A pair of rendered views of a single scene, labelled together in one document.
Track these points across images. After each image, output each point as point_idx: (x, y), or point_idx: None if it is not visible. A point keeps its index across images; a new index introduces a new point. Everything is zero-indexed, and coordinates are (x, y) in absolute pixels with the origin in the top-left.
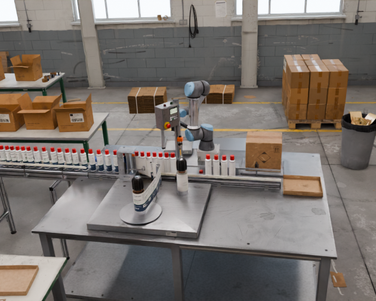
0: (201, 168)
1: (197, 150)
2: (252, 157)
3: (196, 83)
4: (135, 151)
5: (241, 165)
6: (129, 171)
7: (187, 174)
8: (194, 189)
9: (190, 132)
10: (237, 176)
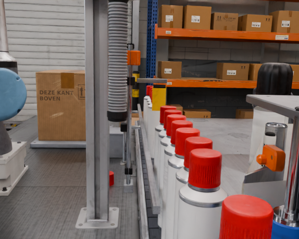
0: (73, 185)
1: None
2: None
3: None
4: (218, 154)
5: (64, 149)
6: None
7: None
8: (229, 166)
9: (19, 76)
10: (141, 138)
